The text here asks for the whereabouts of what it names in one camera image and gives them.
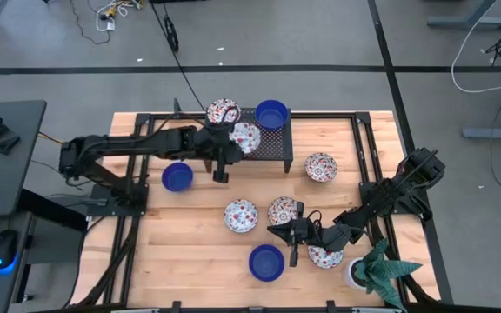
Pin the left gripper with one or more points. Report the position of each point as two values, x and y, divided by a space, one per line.
220 143

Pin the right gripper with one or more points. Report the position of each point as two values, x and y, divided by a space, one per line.
307 232

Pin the red floral bowl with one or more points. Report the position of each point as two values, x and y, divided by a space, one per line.
248 137
241 216
325 258

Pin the dark-rimmed floral bowl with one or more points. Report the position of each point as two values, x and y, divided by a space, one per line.
215 108
281 210
321 167

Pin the blue plastic bowl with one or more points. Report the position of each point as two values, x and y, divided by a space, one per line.
271 116
177 177
266 263

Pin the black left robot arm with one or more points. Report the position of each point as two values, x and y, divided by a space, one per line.
146 145

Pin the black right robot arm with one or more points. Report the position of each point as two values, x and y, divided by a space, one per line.
381 200

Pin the black perforated metal rack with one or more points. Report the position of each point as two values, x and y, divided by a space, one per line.
272 145

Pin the white plant pot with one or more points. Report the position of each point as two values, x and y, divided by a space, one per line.
348 276

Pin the green artificial plant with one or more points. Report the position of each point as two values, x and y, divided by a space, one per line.
381 271

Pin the black floor box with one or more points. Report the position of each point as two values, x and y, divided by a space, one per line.
176 1

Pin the dark grey side table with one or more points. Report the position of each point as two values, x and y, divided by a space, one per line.
37 261

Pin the black desk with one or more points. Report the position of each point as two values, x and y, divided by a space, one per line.
11 182

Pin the grey table foot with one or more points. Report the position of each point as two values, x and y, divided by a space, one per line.
468 21
494 130

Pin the black screen stand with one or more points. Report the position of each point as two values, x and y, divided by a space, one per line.
4 139

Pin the black computer mouse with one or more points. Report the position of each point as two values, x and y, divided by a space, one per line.
3 248

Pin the black aluminium table frame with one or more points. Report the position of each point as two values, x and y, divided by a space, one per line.
329 116

